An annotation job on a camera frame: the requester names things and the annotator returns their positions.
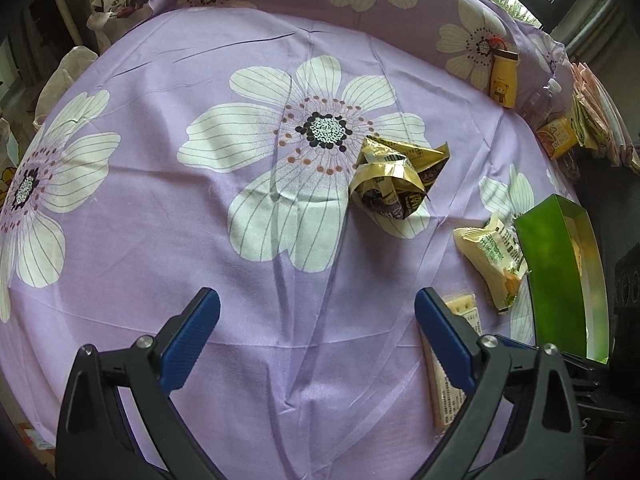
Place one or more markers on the yellow bear bottle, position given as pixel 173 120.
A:
pixel 504 85

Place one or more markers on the clear plastic snack bag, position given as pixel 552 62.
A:
pixel 570 167

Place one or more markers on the clear water bottle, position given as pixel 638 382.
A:
pixel 540 102

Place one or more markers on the white plastic bag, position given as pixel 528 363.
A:
pixel 60 85

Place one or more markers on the curtain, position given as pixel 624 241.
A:
pixel 585 30

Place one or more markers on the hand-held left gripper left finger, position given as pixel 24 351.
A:
pixel 190 340

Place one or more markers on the green cardboard box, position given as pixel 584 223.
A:
pixel 555 270

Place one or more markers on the pale green-label snack packet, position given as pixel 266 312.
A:
pixel 492 255

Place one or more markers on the stack of folded cloths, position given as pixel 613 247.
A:
pixel 605 110

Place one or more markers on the white tote bag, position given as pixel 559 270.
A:
pixel 107 10

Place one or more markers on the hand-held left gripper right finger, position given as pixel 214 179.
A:
pixel 445 340

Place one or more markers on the yellow carton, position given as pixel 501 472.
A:
pixel 557 137

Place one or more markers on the white printed bag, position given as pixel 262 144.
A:
pixel 6 180

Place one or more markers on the pale cracker packet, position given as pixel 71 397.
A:
pixel 442 395

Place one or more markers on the purple floral bedsheet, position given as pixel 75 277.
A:
pixel 150 210

